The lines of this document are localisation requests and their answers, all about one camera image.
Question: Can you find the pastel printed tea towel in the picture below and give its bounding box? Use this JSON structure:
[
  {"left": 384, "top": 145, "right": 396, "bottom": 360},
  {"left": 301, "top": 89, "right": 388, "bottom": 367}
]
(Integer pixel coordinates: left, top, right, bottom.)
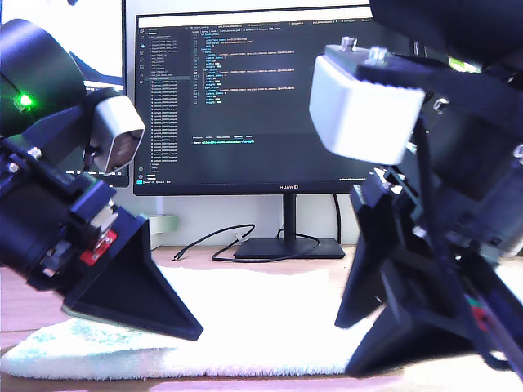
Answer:
[{"left": 0, "top": 264, "right": 389, "bottom": 381}]

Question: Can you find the black camera cable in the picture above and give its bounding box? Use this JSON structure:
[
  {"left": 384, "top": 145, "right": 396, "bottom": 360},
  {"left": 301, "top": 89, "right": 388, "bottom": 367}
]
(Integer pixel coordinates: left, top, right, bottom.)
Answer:
[{"left": 412, "top": 118, "right": 523, "bottom": 381}]

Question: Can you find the long white box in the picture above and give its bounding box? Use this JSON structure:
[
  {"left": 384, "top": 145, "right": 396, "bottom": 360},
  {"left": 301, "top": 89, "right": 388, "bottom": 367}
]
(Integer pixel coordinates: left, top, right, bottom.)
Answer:
[{"left": 149, "top": 214, "right": 180, "bottom": 234}]

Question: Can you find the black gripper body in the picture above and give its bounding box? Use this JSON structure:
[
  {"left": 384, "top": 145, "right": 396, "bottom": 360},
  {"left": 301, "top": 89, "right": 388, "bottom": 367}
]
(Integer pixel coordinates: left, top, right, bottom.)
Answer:
[{"left": 0, "top": 167, "right": 119, "bottom": 293}]

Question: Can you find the black monitor showing terminal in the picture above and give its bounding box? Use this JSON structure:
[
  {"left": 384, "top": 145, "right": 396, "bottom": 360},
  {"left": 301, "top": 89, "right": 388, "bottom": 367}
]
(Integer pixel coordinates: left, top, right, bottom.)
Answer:
[{"left": 0, "top": 0, "right": 131, "bottom": 189}]

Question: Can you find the thin black stand cable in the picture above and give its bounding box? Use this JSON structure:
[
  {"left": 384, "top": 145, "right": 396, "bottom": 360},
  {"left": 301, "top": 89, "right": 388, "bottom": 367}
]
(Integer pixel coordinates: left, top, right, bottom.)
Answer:
[{"left": 276, "top": 228, "right": 322, "bottom": 256}]

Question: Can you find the black Huawei monitor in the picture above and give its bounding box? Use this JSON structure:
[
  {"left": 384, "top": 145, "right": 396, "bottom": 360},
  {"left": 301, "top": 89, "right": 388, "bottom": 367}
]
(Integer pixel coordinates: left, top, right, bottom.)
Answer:
[{"left": 132, "top": 2, "right": 454, "bottom": 261}]

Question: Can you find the black looped desk cable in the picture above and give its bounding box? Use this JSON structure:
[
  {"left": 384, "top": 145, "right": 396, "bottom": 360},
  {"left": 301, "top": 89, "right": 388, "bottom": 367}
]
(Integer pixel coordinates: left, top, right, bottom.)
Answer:
[{"left": 173, "top": 223, "right": 257, "bottom": 263}]

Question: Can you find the black monitor power cable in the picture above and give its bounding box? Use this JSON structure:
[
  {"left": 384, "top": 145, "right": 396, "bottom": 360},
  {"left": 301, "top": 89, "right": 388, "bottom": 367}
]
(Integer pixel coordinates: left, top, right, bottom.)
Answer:
[{"left": 333, "top": 194, "right": 343, "bottom": 246}]

